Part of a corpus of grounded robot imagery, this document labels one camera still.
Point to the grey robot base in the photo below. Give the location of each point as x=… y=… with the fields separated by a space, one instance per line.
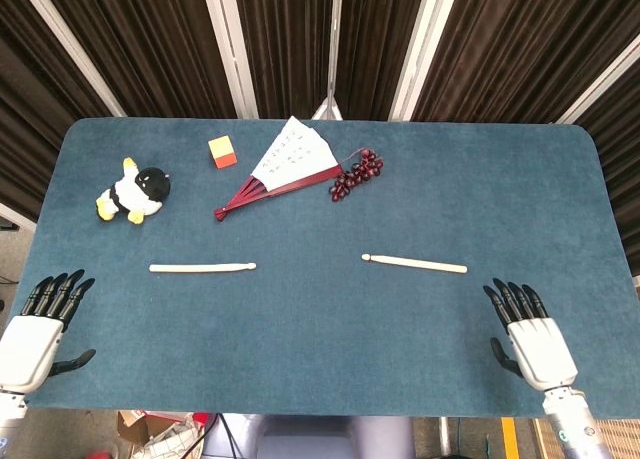
x=330 y=439

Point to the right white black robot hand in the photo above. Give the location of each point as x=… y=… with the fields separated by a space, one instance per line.
x=542 y=349

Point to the blue felt table cover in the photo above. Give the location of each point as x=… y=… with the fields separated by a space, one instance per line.
x=320 y=339

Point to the red white folding fan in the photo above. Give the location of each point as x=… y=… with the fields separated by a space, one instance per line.
x=292 y=161

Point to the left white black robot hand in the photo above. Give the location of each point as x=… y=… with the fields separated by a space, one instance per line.
x=30 y=349

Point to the white metal frame post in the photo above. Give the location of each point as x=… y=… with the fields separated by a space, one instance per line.
x=600 y=86
x=230 y=44
x=70 y=49
x=336 y=39
x=425 y=49

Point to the light wooden drumstick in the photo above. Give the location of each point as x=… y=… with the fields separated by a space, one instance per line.
x=200 y=267
x=415 y=263

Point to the dark brown curtain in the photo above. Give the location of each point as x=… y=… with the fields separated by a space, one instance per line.
x=290 y=39

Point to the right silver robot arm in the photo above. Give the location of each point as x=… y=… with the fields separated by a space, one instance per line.
x=575 y=424

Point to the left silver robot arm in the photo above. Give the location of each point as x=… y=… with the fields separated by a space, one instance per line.
x=10 y=416

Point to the black white penguin plush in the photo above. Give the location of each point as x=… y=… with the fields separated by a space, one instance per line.
x=135 y=191

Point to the open cardboard box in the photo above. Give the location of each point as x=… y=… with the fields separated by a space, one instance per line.
x=160 y=436

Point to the dark red grape bunch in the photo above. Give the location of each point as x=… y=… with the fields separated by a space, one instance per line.
x=357 y=174

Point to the yellow orange cube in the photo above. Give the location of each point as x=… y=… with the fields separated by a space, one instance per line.
x=222 y=153

